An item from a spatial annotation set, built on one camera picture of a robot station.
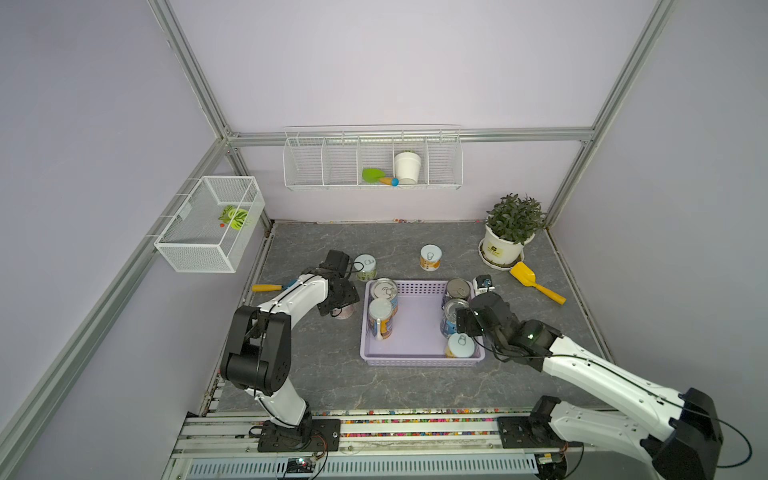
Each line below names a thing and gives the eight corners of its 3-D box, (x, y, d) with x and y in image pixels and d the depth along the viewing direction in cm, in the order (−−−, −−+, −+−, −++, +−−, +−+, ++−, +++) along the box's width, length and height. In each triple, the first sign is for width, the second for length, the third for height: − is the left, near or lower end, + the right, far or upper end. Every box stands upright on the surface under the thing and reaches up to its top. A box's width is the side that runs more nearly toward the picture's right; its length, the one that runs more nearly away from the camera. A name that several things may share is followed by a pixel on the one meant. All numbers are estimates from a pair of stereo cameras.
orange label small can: (420, 271, 108) (421, 261, 103) (419, 254, 113) (420, 243, 109) (441, 271, 108) (443, 261, 103) (439, 254, 113) (441, 243, 108)
